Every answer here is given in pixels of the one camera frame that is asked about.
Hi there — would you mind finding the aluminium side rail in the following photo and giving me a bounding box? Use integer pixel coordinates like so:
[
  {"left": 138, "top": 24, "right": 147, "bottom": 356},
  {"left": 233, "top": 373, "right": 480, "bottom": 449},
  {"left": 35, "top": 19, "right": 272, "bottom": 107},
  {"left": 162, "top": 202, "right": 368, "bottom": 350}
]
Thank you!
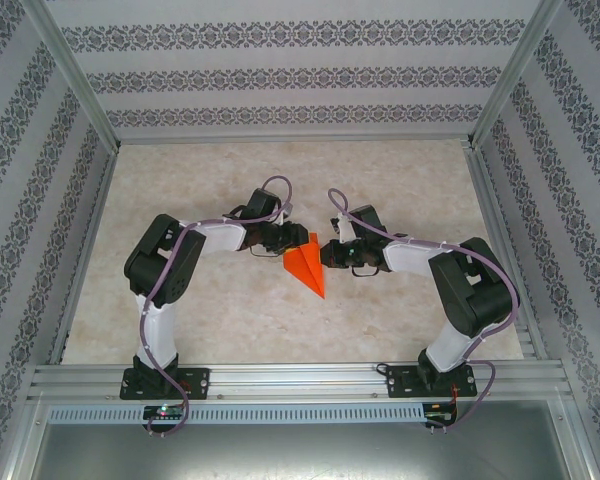
[
  {"left": 47, "top": 144, "right": 121, "bottom": 366},
  {"left": 462, "top": 142, "right": 551, "bottom": 362}
]

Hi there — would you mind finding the grey metal panel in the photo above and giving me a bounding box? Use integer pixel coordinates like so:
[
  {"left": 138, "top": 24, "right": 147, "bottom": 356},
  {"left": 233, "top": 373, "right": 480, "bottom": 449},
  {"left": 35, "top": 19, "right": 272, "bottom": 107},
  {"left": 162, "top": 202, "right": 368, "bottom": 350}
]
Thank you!
[{"left": 0, "top": 399, "right": 600, "bottom": 480}]

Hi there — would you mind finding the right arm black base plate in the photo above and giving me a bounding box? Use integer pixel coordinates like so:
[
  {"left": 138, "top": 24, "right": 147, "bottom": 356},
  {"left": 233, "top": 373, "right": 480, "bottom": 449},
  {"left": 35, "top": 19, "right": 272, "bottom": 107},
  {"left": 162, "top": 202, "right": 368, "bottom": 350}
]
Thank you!
[{"left": 385, "top": 363, "right": 479, "bottom": 400}]

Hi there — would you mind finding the slotted grey cable duct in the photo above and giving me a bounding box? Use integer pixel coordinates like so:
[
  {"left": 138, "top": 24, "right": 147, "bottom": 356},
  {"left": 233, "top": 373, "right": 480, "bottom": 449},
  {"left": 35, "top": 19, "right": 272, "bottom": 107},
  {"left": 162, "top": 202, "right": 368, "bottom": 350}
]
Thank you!
[{"left": 47, "top": 402, "right": 426, "bottom": 425}]

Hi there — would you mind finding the orange paper sheet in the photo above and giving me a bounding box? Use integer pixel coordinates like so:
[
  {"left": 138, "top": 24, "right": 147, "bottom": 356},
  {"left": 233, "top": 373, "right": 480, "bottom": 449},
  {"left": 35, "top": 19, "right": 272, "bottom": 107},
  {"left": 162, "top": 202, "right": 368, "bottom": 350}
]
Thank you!
[{"left": 281, "top": 231, "right": 327, "bottom": 300}]

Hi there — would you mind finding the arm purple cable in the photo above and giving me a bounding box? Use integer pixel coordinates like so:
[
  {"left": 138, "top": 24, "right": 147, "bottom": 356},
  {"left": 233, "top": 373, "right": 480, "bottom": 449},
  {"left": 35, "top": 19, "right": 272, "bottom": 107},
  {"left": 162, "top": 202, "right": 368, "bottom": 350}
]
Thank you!
[
  {"left": 138, "top": 175, "right": 296, "bottom": 439},
  {"left": 327, "top": 187, "right": 521, "bottom": 437}
]

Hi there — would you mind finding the wide aluminium base rail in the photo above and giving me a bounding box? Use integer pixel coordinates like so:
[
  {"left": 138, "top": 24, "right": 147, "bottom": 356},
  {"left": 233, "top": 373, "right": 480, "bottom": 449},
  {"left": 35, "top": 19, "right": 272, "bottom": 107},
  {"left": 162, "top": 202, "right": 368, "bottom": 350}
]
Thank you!
[{"left": 27, "top": 362, "right": 576, "bottom": 404}]

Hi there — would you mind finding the aluminium frame post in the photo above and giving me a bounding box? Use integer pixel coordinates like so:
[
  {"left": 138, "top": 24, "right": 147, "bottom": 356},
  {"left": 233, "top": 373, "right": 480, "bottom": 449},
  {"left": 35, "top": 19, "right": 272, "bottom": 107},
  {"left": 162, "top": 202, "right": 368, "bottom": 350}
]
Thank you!
[
  {"left": 467, "top": 0, "right": 566, "bottom": 151},
  {"left": 19, "top": 0, "right": 124, "bottom": 154}
]

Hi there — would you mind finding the aluminium back rail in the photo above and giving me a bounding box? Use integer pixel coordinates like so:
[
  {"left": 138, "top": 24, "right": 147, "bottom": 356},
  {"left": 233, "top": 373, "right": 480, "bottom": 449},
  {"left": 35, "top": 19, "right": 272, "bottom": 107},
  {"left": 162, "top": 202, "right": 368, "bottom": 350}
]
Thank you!
[{"left": 110, "top": 130, "right": 476, "bottom": 147}]

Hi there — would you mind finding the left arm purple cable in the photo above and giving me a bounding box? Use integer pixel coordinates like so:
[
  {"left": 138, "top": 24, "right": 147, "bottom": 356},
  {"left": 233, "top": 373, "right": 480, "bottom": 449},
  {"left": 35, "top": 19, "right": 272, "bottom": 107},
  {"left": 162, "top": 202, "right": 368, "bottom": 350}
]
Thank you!
[{"left": 138, "top": 175, "right": 296, "bottom": 439}]

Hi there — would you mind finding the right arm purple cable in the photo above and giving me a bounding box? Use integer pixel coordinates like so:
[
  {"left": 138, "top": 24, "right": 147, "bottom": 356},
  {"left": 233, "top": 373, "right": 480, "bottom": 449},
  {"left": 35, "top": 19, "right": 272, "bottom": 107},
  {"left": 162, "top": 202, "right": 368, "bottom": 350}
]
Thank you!
[{"left": 327, "top": 187, "right": 521, "bottom": 437}]

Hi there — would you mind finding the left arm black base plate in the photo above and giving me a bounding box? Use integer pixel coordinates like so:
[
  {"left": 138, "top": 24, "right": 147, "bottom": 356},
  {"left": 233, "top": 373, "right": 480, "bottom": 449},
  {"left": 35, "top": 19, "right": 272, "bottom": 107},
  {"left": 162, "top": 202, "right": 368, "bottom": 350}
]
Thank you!
[{"left": 119, "top": 367, "right": 212, "bottom": 401}]

